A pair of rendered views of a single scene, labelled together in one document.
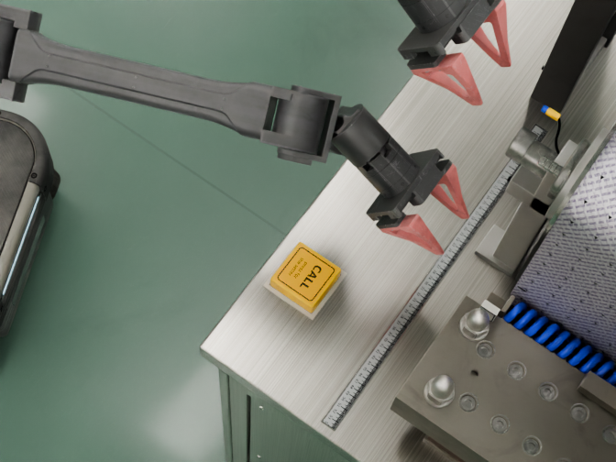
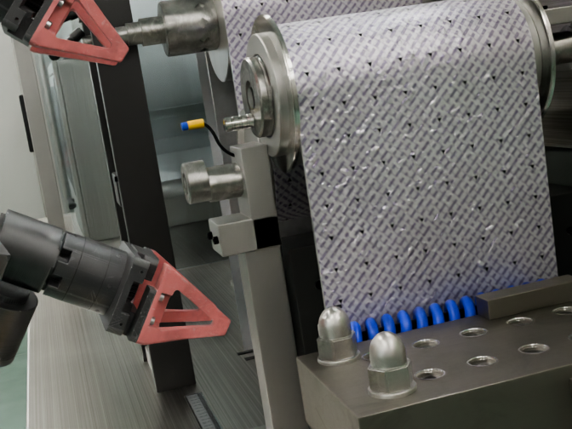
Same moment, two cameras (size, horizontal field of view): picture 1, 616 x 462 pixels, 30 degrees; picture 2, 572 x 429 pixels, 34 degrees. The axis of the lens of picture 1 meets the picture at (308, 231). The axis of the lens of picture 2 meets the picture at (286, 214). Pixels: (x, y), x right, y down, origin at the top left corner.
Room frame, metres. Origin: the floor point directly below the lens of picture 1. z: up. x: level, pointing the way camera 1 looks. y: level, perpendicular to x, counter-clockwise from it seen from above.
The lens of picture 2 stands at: (-0.07, 0.31, 1.28)
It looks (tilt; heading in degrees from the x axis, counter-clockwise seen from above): 9 degrees down; 318
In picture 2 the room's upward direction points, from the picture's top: 9 degrees counter-clockwise
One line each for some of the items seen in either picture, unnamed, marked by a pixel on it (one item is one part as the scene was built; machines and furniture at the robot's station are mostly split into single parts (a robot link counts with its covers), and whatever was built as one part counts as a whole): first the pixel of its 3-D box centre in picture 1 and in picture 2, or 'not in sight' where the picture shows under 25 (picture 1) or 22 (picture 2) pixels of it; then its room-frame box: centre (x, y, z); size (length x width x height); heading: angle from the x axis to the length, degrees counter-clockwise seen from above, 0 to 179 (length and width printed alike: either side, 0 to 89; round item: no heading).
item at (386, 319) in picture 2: (583, 357); (456, 317); (0.45, -0.35, 1.03); 0.21 x 0.04 x 0.03; 61
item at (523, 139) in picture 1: (521, 145); (195, 181); (0.65, -0.23, 1.18); 0.04 x 0.02 x 0.04; 151
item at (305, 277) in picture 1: (305, 277); not in sight; (0.55, 0.00, 0.91); 0.07 x 0.07 x 0.02; 61
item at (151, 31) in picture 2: not in sight; (137, 32); (0.84, -0.33, 1.33); 0.06 x 0.03 x 0.03; 61
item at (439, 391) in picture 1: (442, 388); (388, 360); (0.38, -0.18, 1.05); 0.04 x 0.04 x 0.04
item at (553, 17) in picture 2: not in sight; (550, 14); (0.44, -0.55, 1.28); 0.06 x 0.05 x 0.02; 61
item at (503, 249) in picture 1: (524, 206); (253, 300); (0.63, -0.27, 1.05); 0.06 x 0.05 x 0.31; 61
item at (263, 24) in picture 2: (582, 177); (273, 94); (0.58, -0.29, 1.25); 0.15 x 0.01 x 0.15; 151
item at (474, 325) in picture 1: (477, 321); (335, 332); (0.47, -0.22, 1.05); 0.04 x 0.04 x 0.04
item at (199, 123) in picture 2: (553, 130); (208, 140); (0.65, -0.26, 1.21); 0.05 x 0.03 x 0.04; 61
